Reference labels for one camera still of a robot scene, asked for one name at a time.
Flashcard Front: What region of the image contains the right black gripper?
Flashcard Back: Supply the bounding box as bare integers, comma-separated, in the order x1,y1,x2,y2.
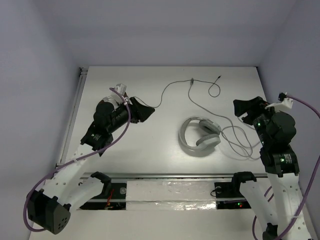
233,95,279,146

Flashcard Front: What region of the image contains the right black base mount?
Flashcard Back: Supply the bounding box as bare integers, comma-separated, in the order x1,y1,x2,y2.
210,182,251,210

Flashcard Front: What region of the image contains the aluminium side rail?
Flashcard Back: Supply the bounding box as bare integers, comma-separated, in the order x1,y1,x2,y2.
55,66,89,167

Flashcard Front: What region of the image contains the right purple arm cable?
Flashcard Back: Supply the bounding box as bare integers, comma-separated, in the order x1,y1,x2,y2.
251,92,320,240

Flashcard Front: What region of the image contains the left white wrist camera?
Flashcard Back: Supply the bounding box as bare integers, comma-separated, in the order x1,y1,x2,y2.
109,83,127,96

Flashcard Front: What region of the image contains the white over-ear headphones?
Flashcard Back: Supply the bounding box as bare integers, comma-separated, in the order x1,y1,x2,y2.
178,116,222,155

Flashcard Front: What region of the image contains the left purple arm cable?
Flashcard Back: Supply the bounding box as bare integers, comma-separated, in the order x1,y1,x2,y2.
23,87,131,232

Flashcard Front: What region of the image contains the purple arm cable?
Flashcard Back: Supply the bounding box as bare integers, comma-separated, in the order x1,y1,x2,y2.
23,87,131,232
251,92,320,240

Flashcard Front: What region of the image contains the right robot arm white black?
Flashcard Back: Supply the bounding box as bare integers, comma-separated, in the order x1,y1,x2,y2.
230,93,312,240

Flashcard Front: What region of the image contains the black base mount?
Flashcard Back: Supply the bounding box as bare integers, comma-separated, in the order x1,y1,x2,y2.
210,182,251,210
80,182,127,210

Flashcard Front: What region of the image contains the aluminium front rail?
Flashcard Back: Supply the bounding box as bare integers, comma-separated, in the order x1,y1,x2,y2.
56,163,270,203

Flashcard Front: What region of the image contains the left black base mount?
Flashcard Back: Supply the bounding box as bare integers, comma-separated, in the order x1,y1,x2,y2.
80,182,127,210

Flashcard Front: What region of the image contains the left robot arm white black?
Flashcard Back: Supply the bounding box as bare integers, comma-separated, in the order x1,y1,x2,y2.
23,97,155,235

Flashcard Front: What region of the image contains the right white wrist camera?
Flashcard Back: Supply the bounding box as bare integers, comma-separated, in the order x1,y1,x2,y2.
265,92,294,112

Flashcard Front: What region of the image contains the grey headphone cable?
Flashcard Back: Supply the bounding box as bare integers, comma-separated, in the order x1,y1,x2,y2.
152,77,263,161

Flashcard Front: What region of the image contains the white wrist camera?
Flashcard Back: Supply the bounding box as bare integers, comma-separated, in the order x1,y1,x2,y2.
109,83,127,96
265,92,294,112

